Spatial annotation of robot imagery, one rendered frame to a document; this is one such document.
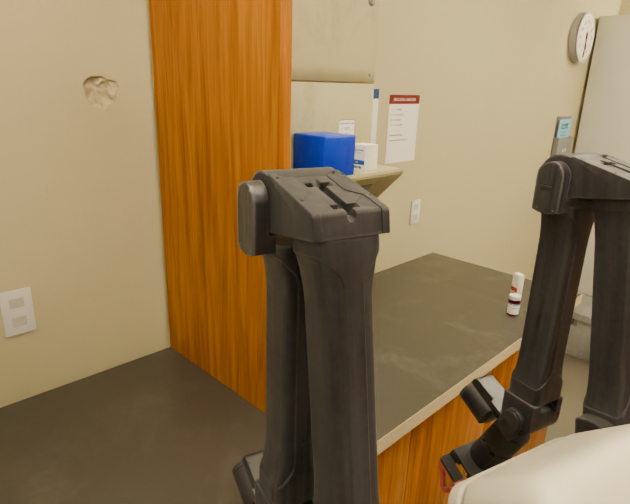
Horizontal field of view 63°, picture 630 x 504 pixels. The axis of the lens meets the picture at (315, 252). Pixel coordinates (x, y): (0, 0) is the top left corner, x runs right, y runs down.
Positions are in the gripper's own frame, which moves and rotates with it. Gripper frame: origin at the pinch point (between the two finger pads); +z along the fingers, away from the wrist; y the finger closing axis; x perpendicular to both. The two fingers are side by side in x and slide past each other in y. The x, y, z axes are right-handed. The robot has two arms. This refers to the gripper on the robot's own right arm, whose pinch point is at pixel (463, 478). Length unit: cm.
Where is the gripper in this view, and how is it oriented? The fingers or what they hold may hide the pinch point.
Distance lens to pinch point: 110.6
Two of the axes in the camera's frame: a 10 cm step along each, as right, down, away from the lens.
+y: -8.7, 1.3, -4.7
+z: -2.5, 7.2, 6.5
